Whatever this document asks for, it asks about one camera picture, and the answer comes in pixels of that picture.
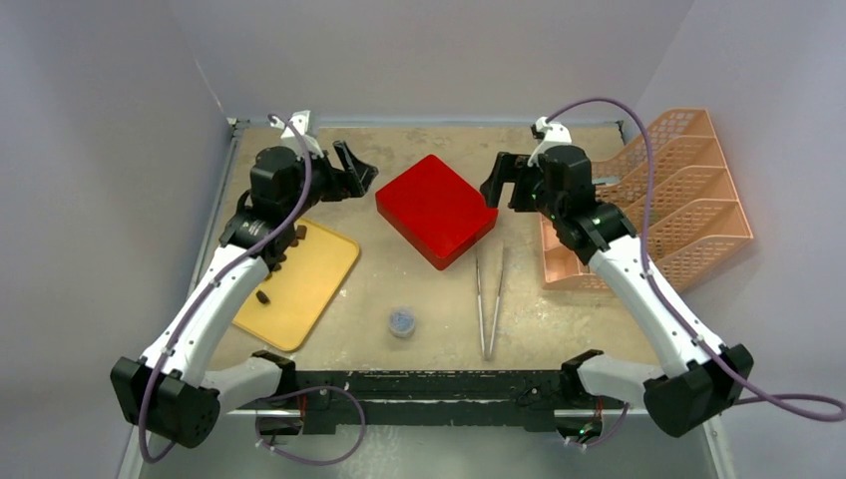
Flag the metal tweezers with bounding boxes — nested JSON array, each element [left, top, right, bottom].
[[474, 240, 507, 362]]

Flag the yellow plastic tray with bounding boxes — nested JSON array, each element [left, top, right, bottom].
[[233, 218, 360, 352]]

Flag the dark oval chocolate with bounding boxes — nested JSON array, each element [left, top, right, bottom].
[[255, 290, 271, 304]]

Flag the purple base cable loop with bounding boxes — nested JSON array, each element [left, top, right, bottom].
[[254, 385, 368, 468]]

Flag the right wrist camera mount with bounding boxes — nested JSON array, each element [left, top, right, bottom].
[[527, 117, 573, 167]]

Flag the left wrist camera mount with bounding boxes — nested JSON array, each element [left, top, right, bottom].
[[267, 110, 324, 158]]

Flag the red box lid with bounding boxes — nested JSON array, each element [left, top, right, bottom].
[[375, 155, 498, 270]]

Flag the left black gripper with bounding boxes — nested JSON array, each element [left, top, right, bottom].
[[283, 141, 375, 221]]

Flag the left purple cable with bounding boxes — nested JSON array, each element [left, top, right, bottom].
[[137, 113, 313, 464]]

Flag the black metal base rail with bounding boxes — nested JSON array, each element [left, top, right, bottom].
[[243, 369, 623, 434]]

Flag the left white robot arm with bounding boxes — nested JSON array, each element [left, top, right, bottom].
[[110, 141, 379, 448]]

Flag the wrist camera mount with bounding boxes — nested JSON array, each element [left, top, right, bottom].
[[527, 117, 573, 167], [267, 110, 324, 158]]

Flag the orange mesh file organizer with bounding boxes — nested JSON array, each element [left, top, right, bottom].
[[536, 107, 755, 296]]

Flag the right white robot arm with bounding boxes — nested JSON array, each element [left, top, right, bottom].
[[480, 145, 753, 437]]

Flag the small clear round container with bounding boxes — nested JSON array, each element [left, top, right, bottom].
[[388, 307, 416, 338]]

